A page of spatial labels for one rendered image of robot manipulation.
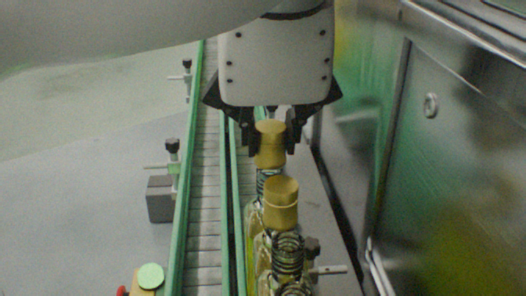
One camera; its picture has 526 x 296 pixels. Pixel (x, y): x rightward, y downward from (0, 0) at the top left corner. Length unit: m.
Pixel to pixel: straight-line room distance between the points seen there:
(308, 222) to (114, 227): 0.46
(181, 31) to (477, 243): 0.26
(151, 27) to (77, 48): 0.03
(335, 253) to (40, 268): 0.60
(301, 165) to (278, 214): 0.55
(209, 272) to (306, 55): 0.45
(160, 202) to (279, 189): 0.60
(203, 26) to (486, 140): 0.22
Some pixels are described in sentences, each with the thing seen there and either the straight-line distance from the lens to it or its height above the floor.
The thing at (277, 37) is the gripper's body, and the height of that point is 1.30.
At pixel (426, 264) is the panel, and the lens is 0.42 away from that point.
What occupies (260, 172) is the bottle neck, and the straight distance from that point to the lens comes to 0.46.
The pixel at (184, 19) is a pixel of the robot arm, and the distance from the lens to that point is 0.16.
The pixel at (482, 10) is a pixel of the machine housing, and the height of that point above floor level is 1.33.
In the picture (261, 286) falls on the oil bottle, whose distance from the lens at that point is 0.42.
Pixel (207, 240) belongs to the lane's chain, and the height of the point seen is 0.88.
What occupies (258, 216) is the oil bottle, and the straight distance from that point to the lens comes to 0.48.
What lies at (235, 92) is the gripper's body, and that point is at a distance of 0.38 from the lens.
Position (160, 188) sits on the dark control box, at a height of 0.84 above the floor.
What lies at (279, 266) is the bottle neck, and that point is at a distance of 0.38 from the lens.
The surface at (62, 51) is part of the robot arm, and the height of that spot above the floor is 1.35.
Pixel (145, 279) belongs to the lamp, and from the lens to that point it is 0.76.
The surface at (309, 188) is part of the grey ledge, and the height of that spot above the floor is 0.88.
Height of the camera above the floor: 1.40
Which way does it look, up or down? 31 degrees down
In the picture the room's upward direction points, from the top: straight up
